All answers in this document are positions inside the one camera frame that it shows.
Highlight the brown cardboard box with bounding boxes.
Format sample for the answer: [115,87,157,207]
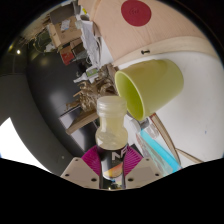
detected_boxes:
[46,15,83,48]

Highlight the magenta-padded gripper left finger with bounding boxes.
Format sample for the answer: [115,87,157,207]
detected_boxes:
[60,145,104,190]

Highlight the clear bottle with dark label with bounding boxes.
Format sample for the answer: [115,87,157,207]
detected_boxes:
[95,95,129,190]

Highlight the grey printed newspaper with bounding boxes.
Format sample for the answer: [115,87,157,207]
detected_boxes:
[79,19,111,69]

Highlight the teal and magenta art print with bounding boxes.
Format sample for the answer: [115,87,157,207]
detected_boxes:
[134,128,183,176]

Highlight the thin wooden sticks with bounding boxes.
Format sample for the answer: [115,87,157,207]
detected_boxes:
[149,113,204,166]

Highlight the spray bottle with green label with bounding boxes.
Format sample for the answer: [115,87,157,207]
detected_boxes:
[73,66,100,84]

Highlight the long ceiling light strip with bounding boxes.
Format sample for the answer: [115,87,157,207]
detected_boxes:
[0,116,51,173]

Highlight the flat round red coaster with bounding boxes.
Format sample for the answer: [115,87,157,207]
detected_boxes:
[120,0,153,28]

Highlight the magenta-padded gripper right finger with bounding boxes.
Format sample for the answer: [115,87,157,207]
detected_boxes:
[121,145,164,190]

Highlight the yellow-green plastic cup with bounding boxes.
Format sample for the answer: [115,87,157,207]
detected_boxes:
[114,58,185,122]

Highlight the beige canvas with wooden frame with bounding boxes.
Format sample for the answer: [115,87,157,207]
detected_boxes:
[77,0,218,68]

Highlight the golden sculpture on wooden base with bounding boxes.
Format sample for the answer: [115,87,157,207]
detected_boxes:
[59,63,118,136]

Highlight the dried plant in dark pot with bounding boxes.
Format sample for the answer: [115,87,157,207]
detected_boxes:
[23,2,81,41]

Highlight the red box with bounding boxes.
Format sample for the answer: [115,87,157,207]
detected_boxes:
[59,44,76,66]

